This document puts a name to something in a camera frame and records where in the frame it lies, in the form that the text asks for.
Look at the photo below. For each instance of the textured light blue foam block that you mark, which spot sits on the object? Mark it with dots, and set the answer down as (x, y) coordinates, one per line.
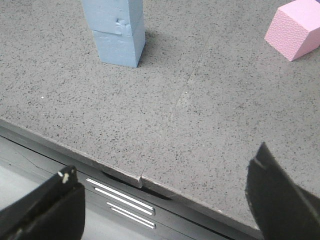
(119, 17)

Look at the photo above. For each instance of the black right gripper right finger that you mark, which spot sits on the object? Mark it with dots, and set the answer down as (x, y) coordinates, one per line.
(281, 209)

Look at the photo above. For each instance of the black cabinet with silver handles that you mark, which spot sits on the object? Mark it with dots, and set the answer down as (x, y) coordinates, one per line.
(114, 210)

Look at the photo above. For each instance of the smooth light blue foam block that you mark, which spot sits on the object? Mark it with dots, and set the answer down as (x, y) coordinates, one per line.
(121, 49)

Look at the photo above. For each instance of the pink foam block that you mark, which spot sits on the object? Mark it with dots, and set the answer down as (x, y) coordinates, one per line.
(295, 28)

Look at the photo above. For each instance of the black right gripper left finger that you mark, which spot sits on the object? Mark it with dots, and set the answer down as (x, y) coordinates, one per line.
(56, 210)

